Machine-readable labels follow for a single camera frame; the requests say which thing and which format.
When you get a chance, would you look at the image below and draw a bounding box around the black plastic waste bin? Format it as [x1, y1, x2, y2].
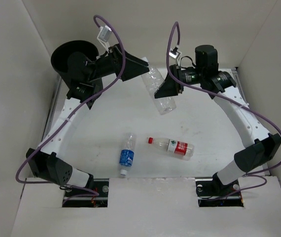
[51, 40, 103, 102]

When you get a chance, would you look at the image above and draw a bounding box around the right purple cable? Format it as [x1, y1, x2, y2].
[166, 21, 281, 200]

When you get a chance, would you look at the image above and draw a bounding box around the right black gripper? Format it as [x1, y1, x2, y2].
[154, 64, 205, 99]

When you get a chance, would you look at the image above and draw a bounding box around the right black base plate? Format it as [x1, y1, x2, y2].
[195, 178, 244, 207]

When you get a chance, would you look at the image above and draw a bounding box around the right aluminium frame rail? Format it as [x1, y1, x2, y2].
[231, 68, 243, 94]

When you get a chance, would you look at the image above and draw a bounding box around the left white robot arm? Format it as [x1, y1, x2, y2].
[26, 40, 149, 197]

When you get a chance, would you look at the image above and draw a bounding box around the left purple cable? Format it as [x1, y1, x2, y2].
[15, 15, 126, 207]

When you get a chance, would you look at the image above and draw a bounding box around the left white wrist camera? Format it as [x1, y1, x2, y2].
[97, 25, 112, 51]

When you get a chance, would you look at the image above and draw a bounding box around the purple cable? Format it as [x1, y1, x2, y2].
[166, 21, 281, 200]
[15, 15, 126, 207]

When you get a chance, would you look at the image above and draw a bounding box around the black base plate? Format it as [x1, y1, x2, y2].
[195, 178, 244, 207]
[61, 179, 109, 208]

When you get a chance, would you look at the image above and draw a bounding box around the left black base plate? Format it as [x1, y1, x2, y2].
[61, 179, 109, 208]

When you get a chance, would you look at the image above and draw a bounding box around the red-capped red-label bottle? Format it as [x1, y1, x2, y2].
[147, 137, 194, 160]

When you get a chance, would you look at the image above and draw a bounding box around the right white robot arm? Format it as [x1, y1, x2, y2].
[154, 45, 281, 196]

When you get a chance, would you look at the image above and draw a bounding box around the clear unlabelled plastic bottle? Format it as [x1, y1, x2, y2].
[140, 65, 177, 116]

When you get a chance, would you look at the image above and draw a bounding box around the blue-label clear bottle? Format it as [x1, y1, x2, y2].
[119, 133, 137, 177]

